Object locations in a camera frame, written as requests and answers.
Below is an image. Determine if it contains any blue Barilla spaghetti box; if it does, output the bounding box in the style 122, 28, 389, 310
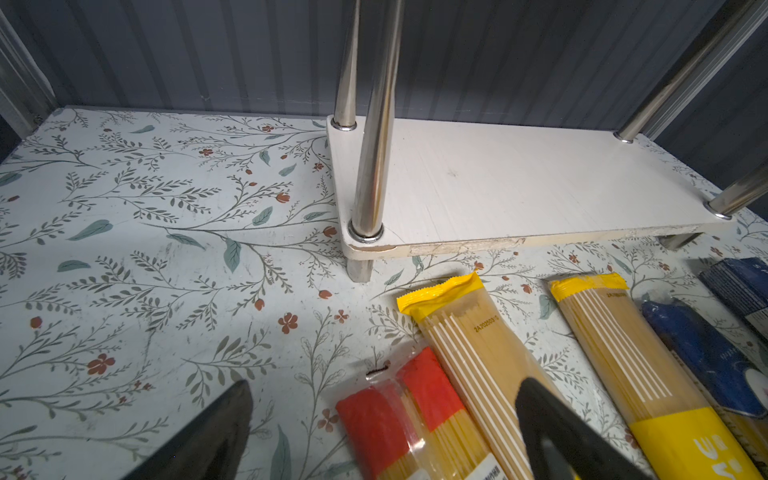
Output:
698, 257, 767, 340

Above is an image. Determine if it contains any red-ended spaghetti bag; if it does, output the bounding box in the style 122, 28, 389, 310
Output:
335, 347, 506, 479

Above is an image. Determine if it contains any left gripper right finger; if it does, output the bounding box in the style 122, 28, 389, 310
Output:
515, 377, 647, 480

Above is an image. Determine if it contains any white two-tier shelf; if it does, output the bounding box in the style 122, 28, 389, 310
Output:
327, 1, 767, 283

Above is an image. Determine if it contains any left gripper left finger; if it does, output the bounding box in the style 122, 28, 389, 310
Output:
125, 380, 253, 480

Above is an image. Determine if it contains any yellow pastatime spaghetti bag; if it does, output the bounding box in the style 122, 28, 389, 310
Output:
397, 272, 564, 479
549, 273, 761, 479

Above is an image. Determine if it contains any dark blue spaghetti bag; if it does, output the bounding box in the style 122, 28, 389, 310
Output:
639, 298, 768, 463

